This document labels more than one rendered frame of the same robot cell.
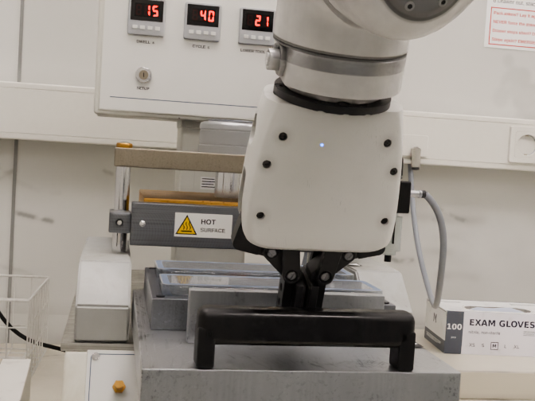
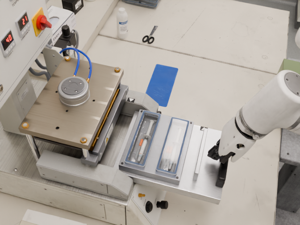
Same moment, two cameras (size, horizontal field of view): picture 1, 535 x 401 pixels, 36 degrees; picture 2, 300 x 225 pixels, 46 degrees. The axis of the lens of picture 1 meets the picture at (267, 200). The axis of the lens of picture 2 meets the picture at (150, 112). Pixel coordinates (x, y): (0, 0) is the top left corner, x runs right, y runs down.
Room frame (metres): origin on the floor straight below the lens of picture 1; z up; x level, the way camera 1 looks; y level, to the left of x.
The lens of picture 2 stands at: (0.54, 0.52, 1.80)
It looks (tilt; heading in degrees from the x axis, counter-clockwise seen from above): 51 degrees down; 293
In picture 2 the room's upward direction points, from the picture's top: 3 degrees clockwise
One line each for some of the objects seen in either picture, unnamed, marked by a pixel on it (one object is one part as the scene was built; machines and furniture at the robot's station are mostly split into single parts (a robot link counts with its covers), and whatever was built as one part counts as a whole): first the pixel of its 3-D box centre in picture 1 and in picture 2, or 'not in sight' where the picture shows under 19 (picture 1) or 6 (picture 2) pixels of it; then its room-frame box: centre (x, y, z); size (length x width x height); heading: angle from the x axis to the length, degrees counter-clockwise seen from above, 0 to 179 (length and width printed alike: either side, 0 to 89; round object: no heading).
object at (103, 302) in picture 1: (104, 282); (85, 175); (0.86, 0.17, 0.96); 0.25 x 0.05 x 0.07; 11
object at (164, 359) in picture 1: (267, 321); (174, 151); (0.68, -0.01, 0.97); 0.30 x 0.22 x 0.08; 11
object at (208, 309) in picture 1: (306, 337); (224, 159); (0.55, -0.03, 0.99); 0.15 x 0.02 x 0.04; 101
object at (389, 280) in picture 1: (356, 291); (120, 100); (0.91, -0.11, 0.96); 0.26 x 0.05 x 0.07; 11
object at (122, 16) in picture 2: not in sight; (122, 22); (1.19, -0.62, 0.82); 0.05 x 0.05 x 0.14
